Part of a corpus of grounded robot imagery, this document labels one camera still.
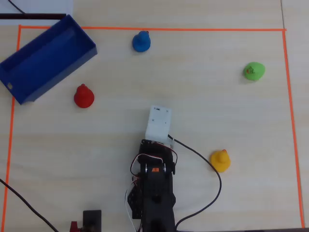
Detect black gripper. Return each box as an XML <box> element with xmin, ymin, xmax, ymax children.
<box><xmin>139</xmin><ymin>139</ymin><xmax>178</xmax><ymax>175</ymax></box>

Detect green rubber duck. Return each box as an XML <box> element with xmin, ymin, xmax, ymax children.
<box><xmin>243</xmin><ymin>61</ymin><xmax>266</xmax><ymax>81</ymax></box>

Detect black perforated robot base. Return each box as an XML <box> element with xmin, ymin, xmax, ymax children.
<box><xmin>126</xmin><ymin>186</ymin><xmax>145</xmax><ymax>219</ymax></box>

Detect yellow rubber duck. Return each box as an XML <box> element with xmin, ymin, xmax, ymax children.
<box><xmin>210</xmin><ymin>149</ymin><xmax>231</xmax><ymax>173</ymax></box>

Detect red rubber duck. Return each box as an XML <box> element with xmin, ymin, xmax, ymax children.
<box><xmin>73</xmin><ymin>83</ymin><xmax>95</xmax><ymax>109</ymax></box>

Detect small black box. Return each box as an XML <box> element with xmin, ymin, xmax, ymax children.
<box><xmin>70</xmin><ymin>209</ymin><xmax>102</xmax><ymax>232</ymax></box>

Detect blue rubber duck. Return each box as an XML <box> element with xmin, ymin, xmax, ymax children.
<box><xmin>132</xmin><ymin>30</ymin><xmax>152</xmax><ymax>53</ymax></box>

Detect blue plastic box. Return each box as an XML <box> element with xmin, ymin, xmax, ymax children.
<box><xmin>0</xmin><ymin>14</ymin><xmax>98</xmax><ymax>105</ymax></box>

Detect orange tape strip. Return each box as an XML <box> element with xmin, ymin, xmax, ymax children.
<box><xmin>0</xmin><ymin>25</ymin><xmax>22</xmax><ymax>232</ymax></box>
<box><xmin>282</xmin><ymin>29</ymin><xmax>306</xmax><ymax>229</ymax></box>
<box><xmin>18</xmin><ymin>25</ymin><xmax>287</xmax><ymax>32</ymax></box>

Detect black flat bar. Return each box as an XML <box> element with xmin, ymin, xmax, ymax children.
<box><xmin>0</xmin><ymin>13</ymin><xmax>67</xmax><ymax>20</ymax></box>

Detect red white servo wires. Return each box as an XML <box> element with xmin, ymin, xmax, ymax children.
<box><xmin>125</xmin><ymin>141</ymin><xmax>179</xmax><ymax>232</ymax></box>

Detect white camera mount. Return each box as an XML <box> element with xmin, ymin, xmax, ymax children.
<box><xmin>145</xmin><ymin>105</ymin><xmax>175</xmax><ymax>148</ymax></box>

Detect black camera cable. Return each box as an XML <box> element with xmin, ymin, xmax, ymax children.
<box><xmin>168</xmin><ymin>134</ymin><xmax>222</xmax><ymax>230</ymax></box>

